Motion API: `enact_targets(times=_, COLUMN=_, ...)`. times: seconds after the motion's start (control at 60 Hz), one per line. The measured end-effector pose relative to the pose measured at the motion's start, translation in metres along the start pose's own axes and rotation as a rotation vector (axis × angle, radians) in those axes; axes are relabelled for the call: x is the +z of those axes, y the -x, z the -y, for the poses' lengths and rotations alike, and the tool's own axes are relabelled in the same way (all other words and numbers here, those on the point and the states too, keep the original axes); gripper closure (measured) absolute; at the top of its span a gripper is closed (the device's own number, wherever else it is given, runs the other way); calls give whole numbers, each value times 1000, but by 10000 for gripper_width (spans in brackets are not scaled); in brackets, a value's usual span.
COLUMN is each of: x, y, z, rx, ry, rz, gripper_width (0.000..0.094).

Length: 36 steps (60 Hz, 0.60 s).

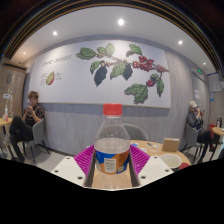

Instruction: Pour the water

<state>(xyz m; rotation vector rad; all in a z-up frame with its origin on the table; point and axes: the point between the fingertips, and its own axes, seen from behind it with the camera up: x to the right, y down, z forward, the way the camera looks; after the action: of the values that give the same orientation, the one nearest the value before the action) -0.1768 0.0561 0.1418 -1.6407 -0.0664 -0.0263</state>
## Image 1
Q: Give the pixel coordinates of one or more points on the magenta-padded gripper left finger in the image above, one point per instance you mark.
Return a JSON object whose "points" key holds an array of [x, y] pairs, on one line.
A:
{"points": [[66, 168]]}

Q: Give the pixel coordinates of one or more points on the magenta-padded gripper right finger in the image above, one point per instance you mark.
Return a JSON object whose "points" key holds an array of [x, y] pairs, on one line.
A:
{"points": [[155, 168]]}

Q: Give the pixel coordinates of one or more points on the clear red-capped drink bottle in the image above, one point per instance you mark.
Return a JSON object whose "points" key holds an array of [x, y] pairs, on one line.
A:
{"points": [[112, 146]]}

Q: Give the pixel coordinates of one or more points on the white cup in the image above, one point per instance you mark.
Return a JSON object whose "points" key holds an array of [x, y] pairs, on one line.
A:
{"points": [[170, 161]]}

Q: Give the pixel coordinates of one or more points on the brown cardboard box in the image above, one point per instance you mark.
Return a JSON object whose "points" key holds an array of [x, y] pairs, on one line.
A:
{"points": [[171, 144]]}

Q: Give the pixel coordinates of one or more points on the flat round red coaster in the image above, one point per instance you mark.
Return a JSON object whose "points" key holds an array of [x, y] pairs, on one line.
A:
{"points": [[185, 165]]}

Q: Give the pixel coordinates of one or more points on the small blue card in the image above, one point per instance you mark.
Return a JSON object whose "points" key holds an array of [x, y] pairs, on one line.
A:
{"points": [[134, 145]]}

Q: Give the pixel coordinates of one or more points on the grey chair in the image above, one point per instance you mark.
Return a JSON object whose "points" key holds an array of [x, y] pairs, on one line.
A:
{"points": [[38, 133], [190, 135], [137, 132]]}

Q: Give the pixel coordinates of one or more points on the person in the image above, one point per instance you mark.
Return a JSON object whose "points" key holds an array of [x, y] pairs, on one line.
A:
{"points": [[28, 116], [194, 121]]}

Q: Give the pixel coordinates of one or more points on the small round wooden table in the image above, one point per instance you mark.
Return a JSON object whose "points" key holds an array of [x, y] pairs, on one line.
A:
{"points": [[218, 130], [4, 121]]}

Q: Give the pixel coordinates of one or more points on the white notice board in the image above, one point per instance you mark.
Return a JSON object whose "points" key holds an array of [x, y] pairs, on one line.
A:
{"points": [[215, 82]]}

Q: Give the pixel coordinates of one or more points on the green exit sign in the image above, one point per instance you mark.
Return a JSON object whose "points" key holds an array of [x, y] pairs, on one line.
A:
{"points": [[199, 71]]}

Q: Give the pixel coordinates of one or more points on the round ceiling lights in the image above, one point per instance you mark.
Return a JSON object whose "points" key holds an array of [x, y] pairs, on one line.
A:
{"points": [[120, 22]]}

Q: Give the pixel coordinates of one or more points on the coffee plant wall poster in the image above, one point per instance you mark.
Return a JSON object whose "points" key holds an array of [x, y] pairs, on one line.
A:
{"points": [[66, 83]]}

